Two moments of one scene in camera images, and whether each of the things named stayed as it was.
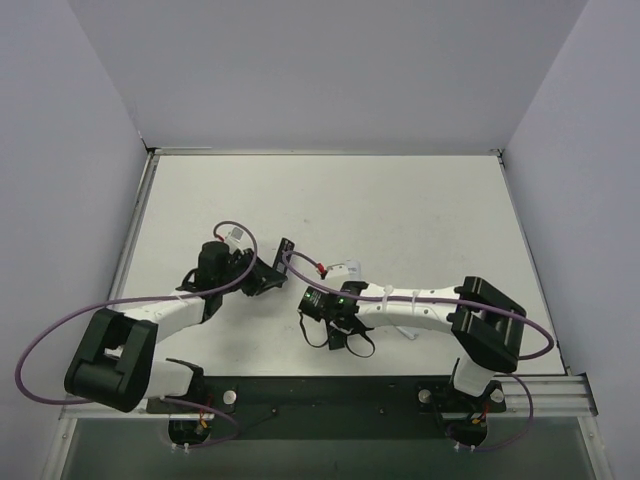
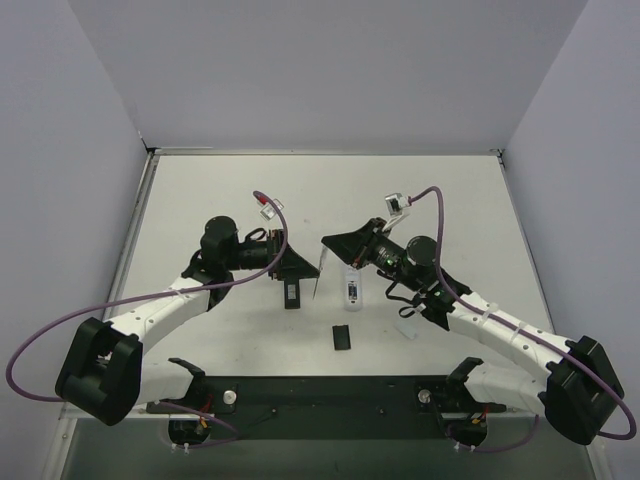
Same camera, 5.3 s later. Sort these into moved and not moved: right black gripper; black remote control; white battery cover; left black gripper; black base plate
Moved: right black gripper; black remote control; left black gripper
Not moved: black base plate; white battery cover
